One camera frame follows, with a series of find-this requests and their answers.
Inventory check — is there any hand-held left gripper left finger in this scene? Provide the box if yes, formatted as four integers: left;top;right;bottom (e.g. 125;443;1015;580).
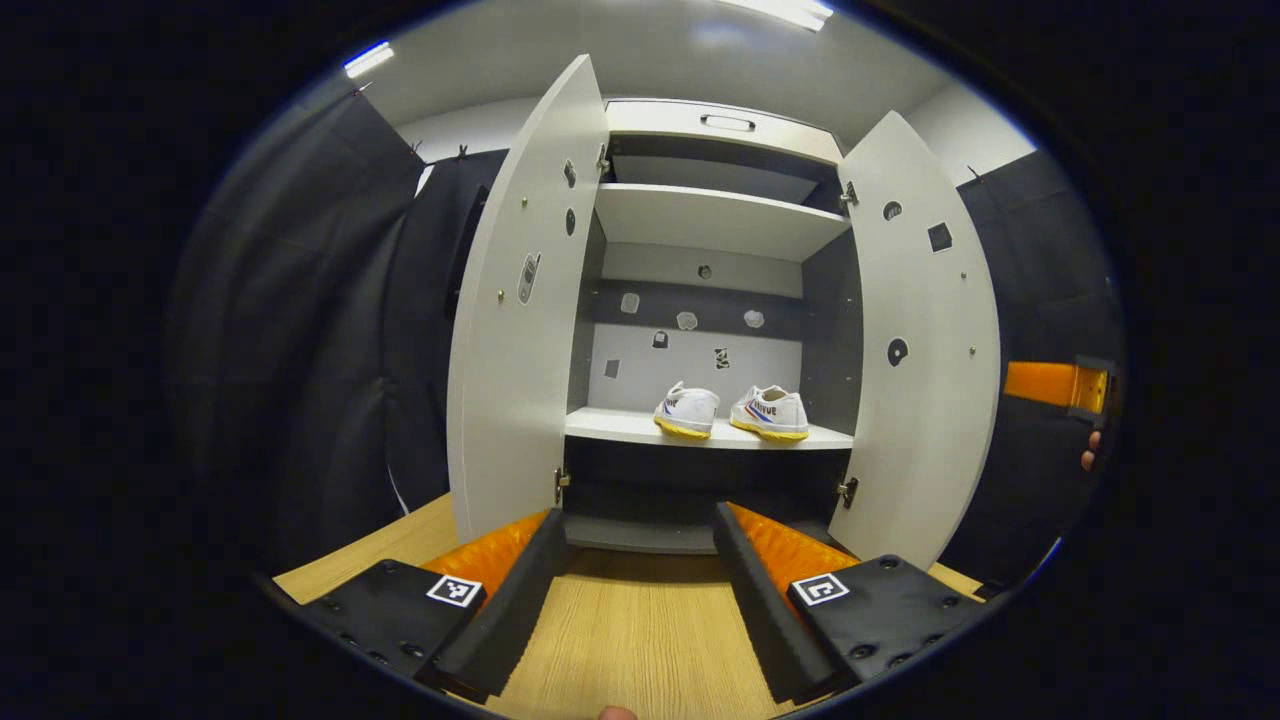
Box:
300;508;568;704

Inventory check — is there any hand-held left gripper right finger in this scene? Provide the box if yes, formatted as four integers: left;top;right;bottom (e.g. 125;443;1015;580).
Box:
712;500;986;704

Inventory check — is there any white canvas shoe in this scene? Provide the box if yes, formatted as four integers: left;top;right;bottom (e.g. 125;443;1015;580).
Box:
654;381;721;441
729;385;810;444

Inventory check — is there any white cabinet drawer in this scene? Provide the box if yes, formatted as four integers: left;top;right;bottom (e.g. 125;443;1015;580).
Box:
605;100;844;167

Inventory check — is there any large ceiling light panel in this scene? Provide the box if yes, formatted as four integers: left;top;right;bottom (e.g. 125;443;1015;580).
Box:
720;0;836;32

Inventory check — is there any small ceiling light panel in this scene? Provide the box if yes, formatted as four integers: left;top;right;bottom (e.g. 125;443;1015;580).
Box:
343;40;396;80

